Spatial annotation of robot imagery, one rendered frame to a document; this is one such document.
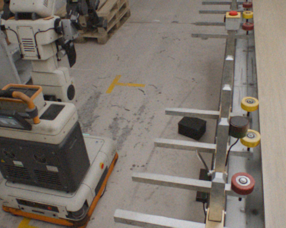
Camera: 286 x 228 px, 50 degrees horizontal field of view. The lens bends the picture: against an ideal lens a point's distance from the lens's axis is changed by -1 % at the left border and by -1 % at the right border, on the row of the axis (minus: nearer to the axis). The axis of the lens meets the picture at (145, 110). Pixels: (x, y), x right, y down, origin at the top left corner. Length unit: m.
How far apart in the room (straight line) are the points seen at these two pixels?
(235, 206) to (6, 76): 2.85
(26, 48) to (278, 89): 1.38
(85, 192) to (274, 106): 1.22
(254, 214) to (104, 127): 1.81
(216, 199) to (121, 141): 1.89
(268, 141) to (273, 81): 0.48
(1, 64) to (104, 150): 1.78
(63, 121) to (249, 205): 1.01
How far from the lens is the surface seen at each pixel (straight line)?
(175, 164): 2.45
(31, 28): 1.82
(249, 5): 2.87
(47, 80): 2.00
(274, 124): 1.42
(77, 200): 1.97
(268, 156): 1.27
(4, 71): 3.62
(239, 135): 1.02
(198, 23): 2.69
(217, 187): 0.84
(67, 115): 1.73
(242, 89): 2.16
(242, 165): 1.61
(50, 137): 1.69
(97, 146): 2.26
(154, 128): 2.79
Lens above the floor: 1.76
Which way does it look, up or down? 36 degrees down
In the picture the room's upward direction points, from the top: 6 degrees counter-clockwise
